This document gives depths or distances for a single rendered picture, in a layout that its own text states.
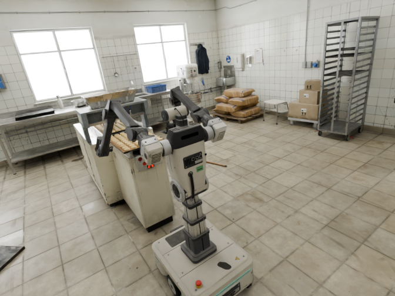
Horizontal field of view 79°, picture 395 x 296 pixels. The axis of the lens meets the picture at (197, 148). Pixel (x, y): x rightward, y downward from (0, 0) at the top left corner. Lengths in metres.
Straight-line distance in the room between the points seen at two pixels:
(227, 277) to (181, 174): 0.75
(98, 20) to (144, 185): 4.34
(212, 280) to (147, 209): 0.98
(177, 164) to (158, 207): 1.10
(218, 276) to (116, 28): 5.33
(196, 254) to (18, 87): 4.75
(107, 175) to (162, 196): 0.78
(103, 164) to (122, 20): 3.96
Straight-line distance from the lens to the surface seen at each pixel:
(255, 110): 5.88
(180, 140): 1.35
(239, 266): 1.82
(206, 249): 1.86
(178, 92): 1.85
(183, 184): 1.47
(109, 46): 5.94
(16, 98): 5.72
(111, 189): 2.97
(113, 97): 2.76
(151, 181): 2.29
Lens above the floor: 1.61
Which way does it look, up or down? 22 degrees down
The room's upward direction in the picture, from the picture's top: 7 degrees counter-clockwise
